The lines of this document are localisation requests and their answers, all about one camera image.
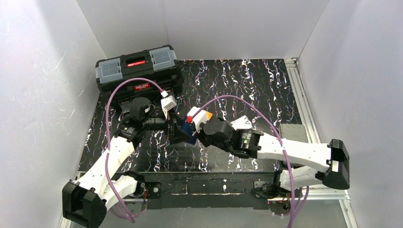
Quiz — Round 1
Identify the navy blue card holder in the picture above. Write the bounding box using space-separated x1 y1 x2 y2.
181 119 197 145

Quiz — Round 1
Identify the orange credit card stack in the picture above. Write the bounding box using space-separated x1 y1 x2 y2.
202 110 213 124

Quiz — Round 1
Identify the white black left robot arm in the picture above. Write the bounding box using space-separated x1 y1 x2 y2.
62 95 189 228

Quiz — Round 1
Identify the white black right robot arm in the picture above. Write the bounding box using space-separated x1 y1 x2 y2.
196 117 350 199

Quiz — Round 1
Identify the white card stack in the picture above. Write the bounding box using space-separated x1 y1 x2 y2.
230 115 253 130

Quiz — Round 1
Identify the black red toolbox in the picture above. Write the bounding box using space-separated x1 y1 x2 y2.
95 45 184 105

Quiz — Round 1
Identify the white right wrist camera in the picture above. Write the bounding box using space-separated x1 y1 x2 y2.
187 106 203 133

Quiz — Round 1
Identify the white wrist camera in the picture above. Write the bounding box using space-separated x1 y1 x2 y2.
187 106 203 133
161 95 177 111

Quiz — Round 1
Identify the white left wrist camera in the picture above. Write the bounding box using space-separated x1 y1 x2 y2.
161 95 177 111

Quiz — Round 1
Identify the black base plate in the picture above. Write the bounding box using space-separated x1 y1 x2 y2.
141 172 291 209

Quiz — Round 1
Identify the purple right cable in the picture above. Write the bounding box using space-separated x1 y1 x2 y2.
190 95 310 228

